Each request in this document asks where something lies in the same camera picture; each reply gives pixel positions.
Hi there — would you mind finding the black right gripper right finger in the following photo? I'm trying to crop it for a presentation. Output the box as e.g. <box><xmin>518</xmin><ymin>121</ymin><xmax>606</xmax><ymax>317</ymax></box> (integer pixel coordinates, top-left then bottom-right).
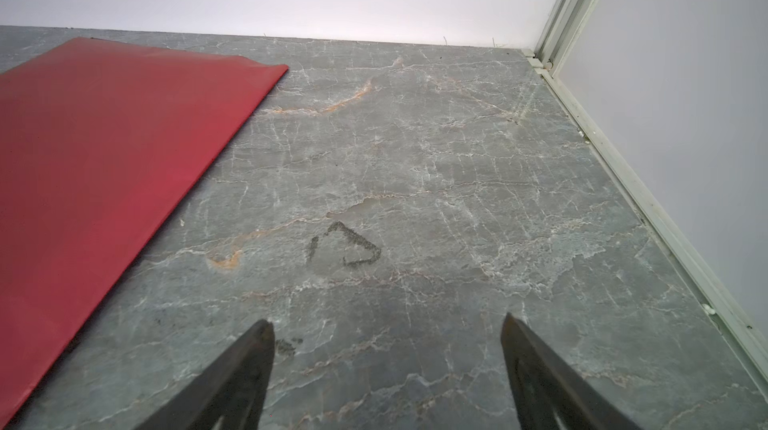
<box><xmin>500</xmin><ymin>314</ymin><xmax>640</xmax><ymax>430</ymax></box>

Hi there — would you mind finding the dark red wrapping paper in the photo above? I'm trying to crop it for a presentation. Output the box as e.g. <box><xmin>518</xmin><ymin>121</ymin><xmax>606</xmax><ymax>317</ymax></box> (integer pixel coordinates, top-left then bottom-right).
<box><xmin>1</xmin><ymin>38</ymin><xmax>287</xmax><ymax>423</ymax></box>

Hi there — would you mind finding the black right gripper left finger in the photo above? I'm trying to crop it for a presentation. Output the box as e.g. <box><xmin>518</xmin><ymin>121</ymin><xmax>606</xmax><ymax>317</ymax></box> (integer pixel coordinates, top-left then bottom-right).
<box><xmin>138</xmin><ymin>319</ymin><xmax>276</xmax><ymax>429</ymax></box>

